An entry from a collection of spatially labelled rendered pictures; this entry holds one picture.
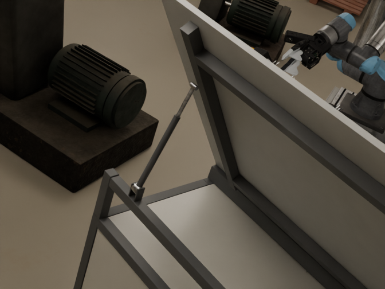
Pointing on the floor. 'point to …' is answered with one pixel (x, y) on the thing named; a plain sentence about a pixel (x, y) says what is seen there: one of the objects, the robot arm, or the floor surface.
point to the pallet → (349, 6)
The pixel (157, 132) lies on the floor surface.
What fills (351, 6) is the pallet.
